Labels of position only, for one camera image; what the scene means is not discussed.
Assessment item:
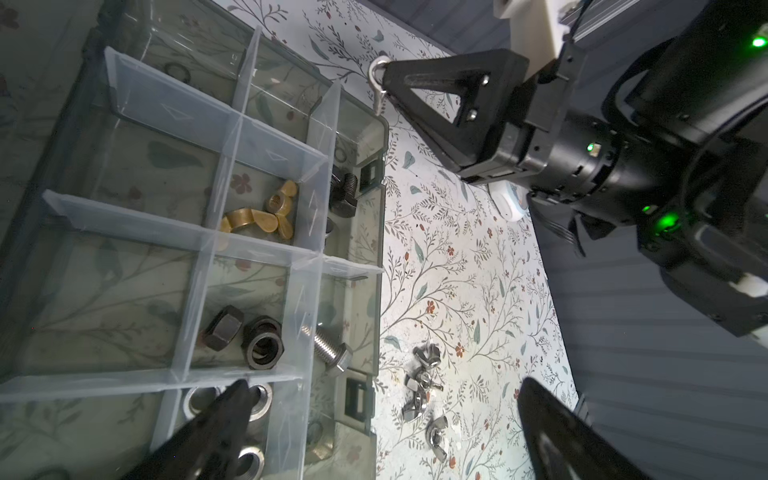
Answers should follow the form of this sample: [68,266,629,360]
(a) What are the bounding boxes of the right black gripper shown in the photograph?
[382,43,660,225]

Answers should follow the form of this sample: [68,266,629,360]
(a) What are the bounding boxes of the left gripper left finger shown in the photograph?
[124,380,252,479]

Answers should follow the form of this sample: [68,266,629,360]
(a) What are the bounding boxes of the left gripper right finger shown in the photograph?
[518,377,648,480]

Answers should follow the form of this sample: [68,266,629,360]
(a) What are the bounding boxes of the silver hex bolt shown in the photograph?
[312,327,353,377]

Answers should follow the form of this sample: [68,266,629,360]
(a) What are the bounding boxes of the brass wing nut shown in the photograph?
[219,208,279,233]
[266,180,298,240]

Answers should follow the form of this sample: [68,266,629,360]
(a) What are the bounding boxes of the black hex bolt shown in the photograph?
[329,166,358,218]

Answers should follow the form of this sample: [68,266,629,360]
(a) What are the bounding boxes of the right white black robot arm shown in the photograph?
[368,1,767,345]

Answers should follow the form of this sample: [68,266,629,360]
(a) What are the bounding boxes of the pile of screws and nuts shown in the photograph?
[401,343,448,462]

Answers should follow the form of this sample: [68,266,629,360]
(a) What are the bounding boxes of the silver hex nut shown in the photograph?
[249,384,273,422]
[182,386,221,420]
[234,446,265,480]

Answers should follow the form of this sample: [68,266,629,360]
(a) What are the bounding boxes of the black hex nut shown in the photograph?
[201,305,244,351]
[242,315,284,370]

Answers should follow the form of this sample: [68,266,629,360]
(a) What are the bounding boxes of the white tape roll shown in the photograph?
[487,181,529,222]

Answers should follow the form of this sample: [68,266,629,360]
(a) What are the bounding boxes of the floral table mat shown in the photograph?
[209,0,580,480]

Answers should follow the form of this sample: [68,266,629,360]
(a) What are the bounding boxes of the clear divided organizer box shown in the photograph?
[1,1,388,479]

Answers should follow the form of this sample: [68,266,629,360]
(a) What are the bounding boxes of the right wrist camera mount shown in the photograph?
[493,0,592,80]

